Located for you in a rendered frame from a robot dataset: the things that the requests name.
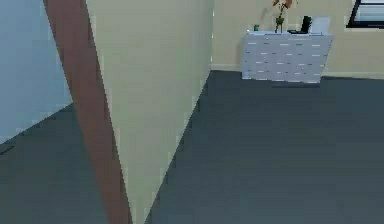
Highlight orange flower in vase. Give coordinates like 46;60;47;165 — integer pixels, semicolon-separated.
271;0;299;34

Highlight black framed window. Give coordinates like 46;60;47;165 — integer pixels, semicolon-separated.
346;0;384;29

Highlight brown door frame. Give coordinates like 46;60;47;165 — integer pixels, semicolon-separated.
43;0;134;224

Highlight white flat board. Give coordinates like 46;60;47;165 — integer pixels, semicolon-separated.
309;16;331;35

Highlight white chest of drawers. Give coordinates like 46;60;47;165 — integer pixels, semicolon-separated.
241;30;335;84

